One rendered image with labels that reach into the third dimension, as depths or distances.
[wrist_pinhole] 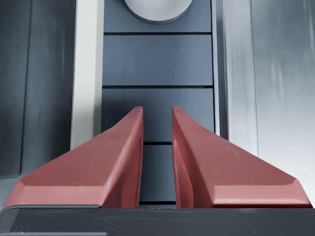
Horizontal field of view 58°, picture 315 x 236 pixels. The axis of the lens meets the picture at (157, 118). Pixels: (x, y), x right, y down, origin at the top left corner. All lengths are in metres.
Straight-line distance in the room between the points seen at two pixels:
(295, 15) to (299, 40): 0.02
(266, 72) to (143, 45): 0.11
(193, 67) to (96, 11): 0.07
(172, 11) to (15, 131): 0.15
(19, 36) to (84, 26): 0.10
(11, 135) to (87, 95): 0.10
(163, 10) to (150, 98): 0.06
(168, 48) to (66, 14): 0.12
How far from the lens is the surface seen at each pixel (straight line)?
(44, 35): 0.28
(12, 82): 0.25
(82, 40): 0.17
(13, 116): 0.25
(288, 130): 0.26
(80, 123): 0.16
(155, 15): 0.20
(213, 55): 0.21
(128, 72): 0.20
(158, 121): 0.19
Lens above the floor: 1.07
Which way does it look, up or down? 82 degrees down
